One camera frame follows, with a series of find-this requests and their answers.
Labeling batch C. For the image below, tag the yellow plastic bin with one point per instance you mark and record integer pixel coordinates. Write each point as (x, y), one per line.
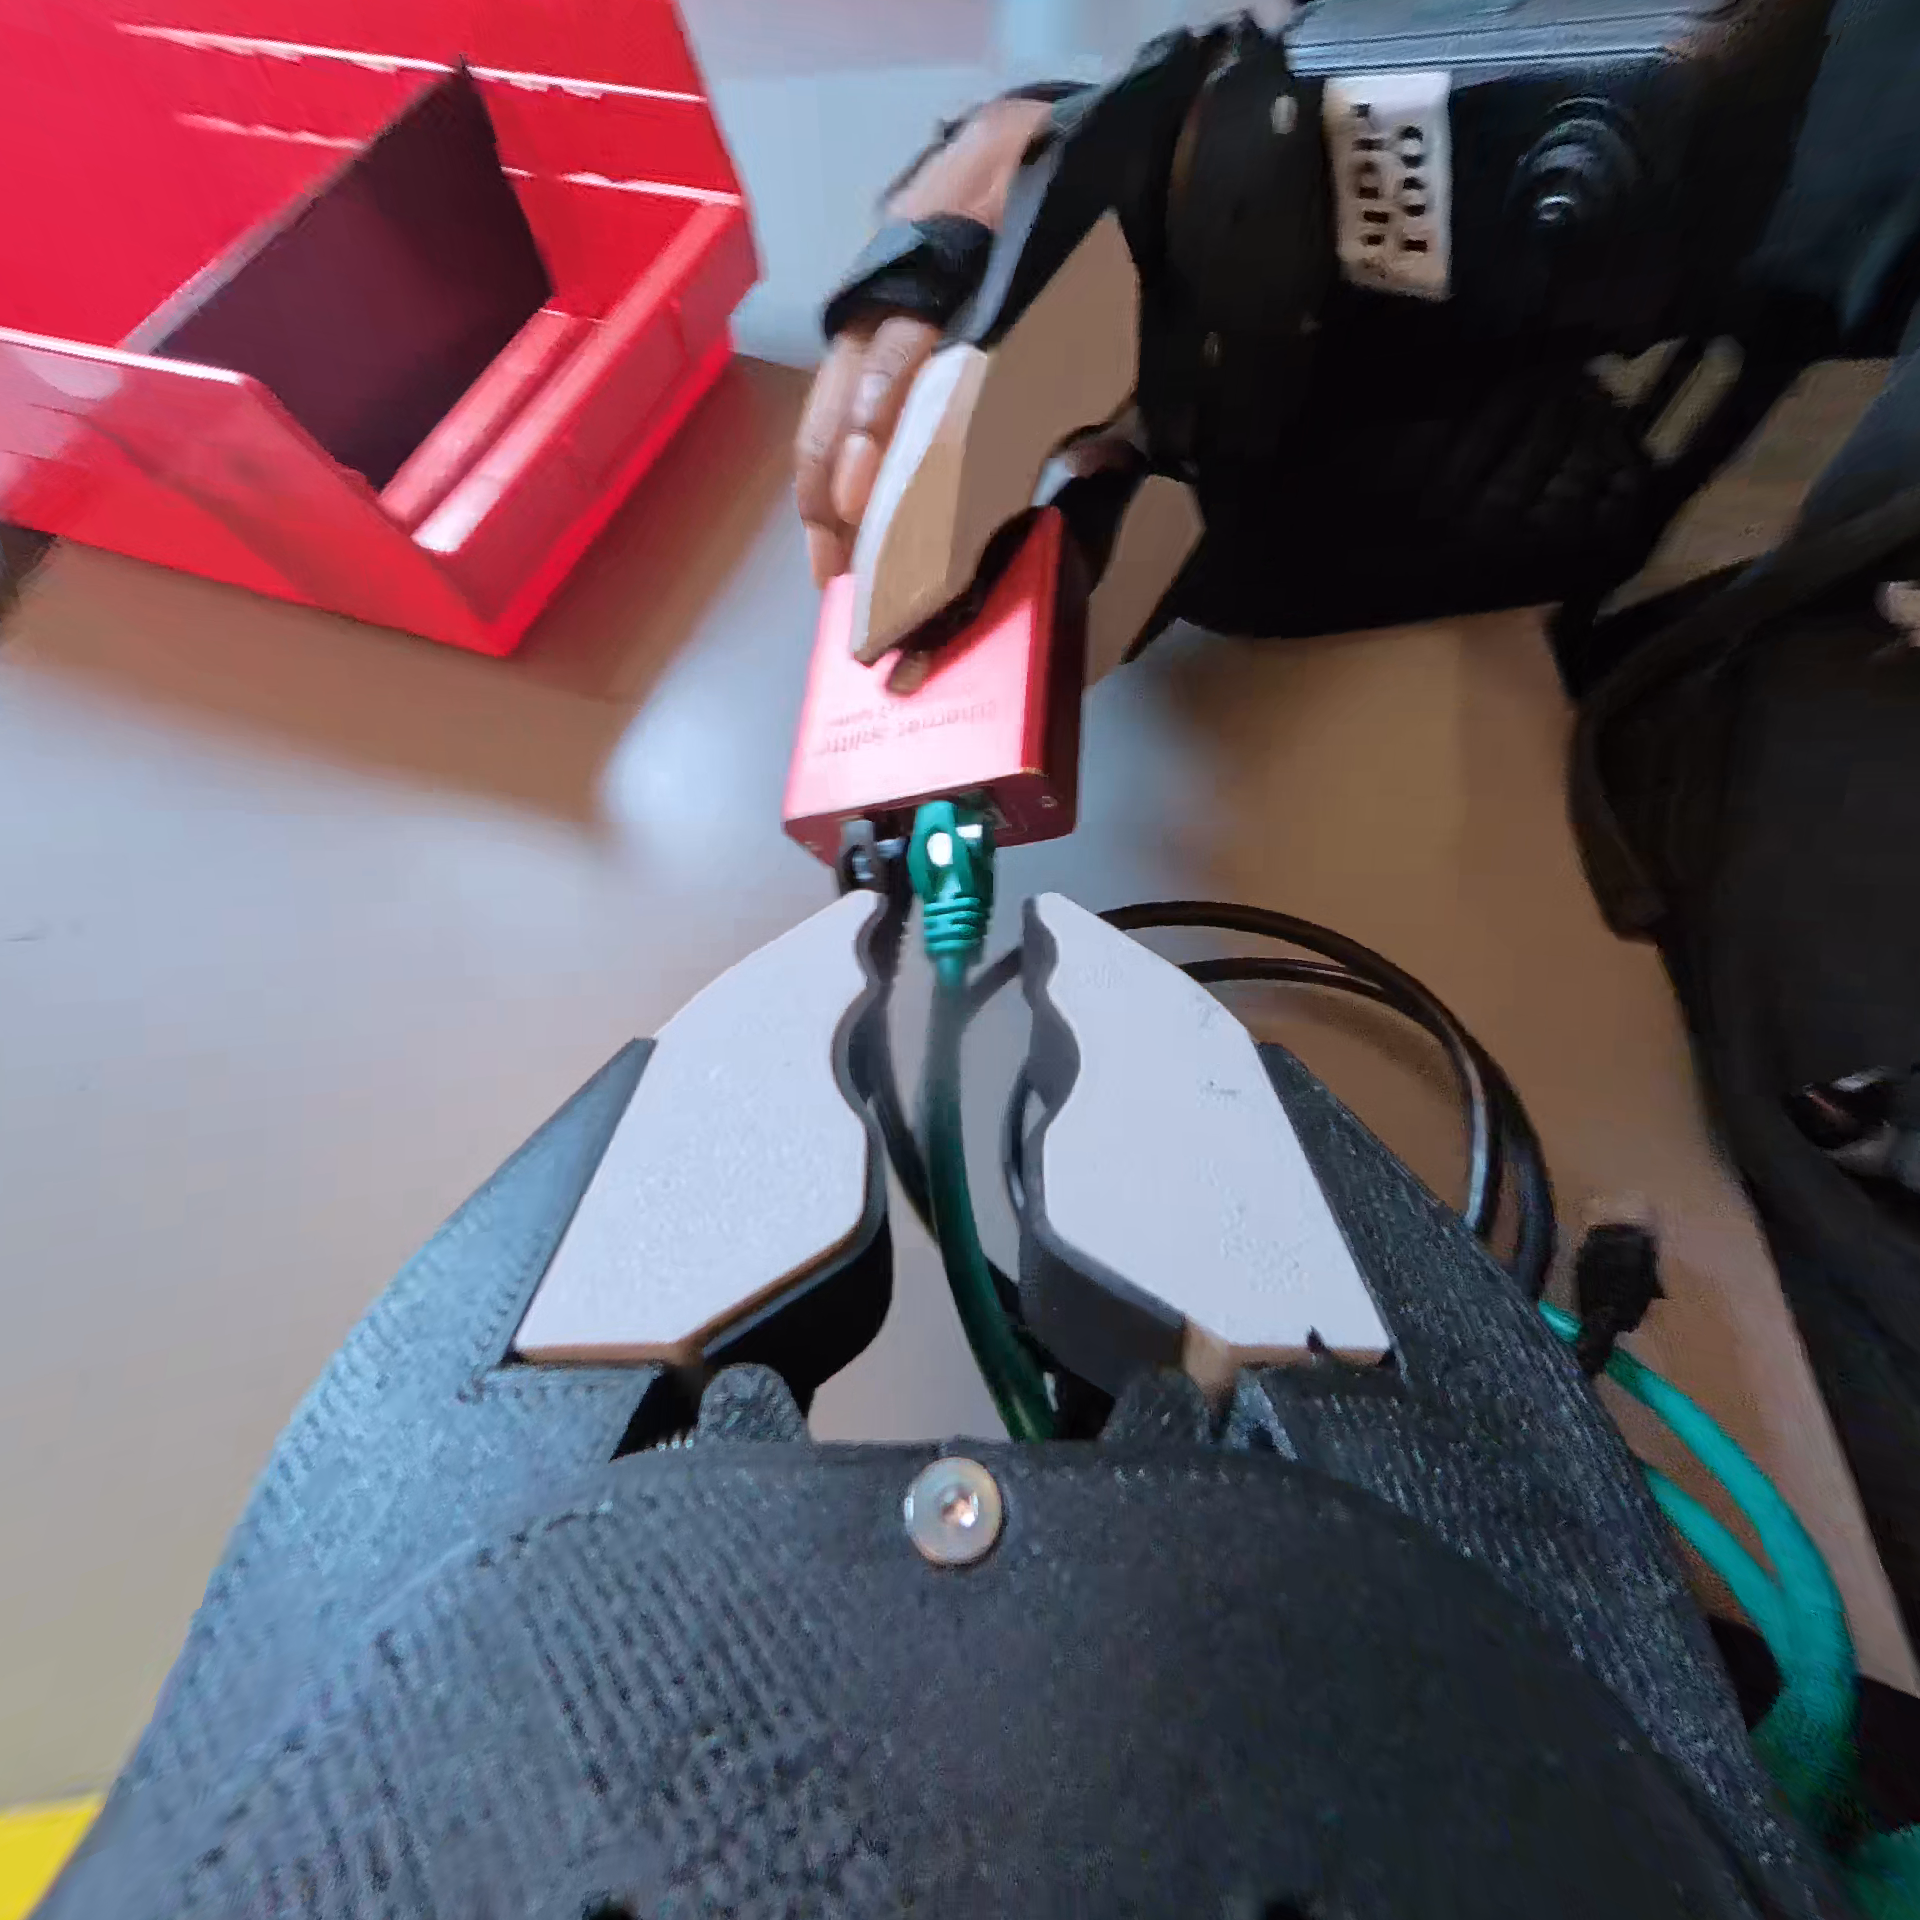
(42, 1858)

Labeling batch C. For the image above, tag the person's right hand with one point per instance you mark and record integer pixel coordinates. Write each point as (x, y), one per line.
(856, 406)

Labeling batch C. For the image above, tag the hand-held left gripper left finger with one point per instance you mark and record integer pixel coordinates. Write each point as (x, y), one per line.
(704, 1188)

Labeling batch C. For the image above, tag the red ethernet splitter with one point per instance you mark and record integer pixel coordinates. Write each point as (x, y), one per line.
(926, 723)

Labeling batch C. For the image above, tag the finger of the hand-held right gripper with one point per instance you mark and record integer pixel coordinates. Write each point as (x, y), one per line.
(1147, 569)
(988, 453)

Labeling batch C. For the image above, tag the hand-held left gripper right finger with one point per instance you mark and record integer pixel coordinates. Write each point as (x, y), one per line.
(1203, 1188)

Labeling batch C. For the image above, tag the red plastic bin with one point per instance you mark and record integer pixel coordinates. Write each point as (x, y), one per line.
(600, 304)

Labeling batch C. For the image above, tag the black bin divider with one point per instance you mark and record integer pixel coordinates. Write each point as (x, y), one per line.
(377, 304)

